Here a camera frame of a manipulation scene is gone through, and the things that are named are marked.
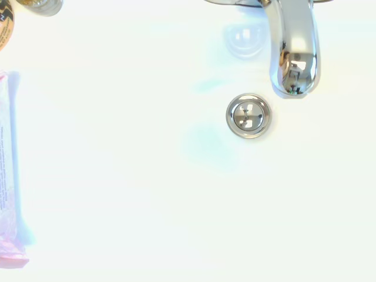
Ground white ceramic sink basin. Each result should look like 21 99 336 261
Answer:
0 0 376 282

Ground chrome sink drain stopper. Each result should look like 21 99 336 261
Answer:
225 93 273 139

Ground chrome faucet spout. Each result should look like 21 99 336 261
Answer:
202 0 335 99

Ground pink toothpaste tube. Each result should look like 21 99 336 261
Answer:
0 69 31 268

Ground clear glass jar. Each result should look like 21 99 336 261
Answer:
14 0 64 17

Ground orange patterned label bottle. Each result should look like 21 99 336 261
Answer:
0 0 15 52

